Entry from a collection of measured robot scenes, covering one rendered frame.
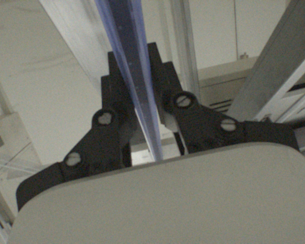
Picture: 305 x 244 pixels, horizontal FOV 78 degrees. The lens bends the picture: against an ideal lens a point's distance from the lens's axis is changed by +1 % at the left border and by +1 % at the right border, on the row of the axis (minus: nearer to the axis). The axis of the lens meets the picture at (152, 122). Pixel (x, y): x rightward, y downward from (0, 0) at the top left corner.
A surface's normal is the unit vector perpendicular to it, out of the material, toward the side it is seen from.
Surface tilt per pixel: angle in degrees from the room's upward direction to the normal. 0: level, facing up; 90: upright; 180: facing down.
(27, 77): 90
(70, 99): 90
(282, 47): 90
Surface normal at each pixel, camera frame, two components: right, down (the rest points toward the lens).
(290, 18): -0.97, 0.24
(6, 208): 0.15, 0.30
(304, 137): -0.04, -0.48
